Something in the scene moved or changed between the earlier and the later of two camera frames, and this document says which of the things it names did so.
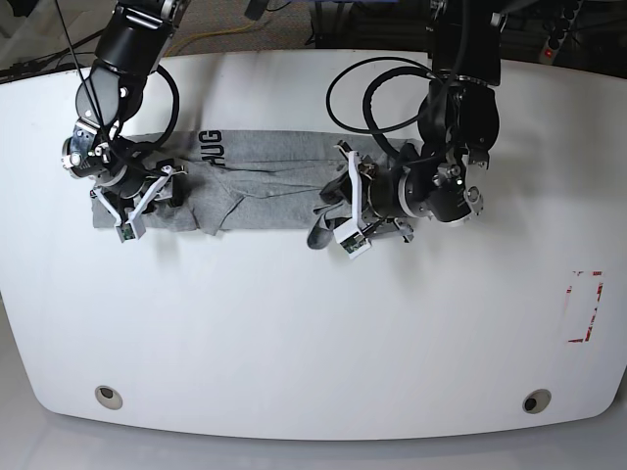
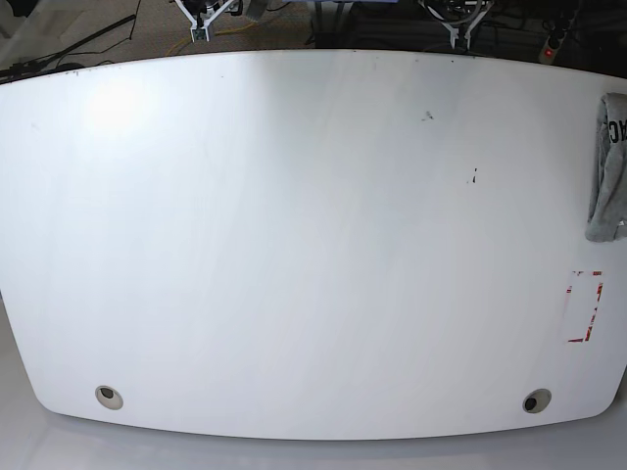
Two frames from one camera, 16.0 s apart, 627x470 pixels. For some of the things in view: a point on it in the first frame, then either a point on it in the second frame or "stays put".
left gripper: [131, 198] -> [201, 13]
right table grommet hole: [536, 400] stays put
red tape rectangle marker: [599, 296] stays put
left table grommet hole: [108, 397] stays put
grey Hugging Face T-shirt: [239, 180] -> [607, 209]
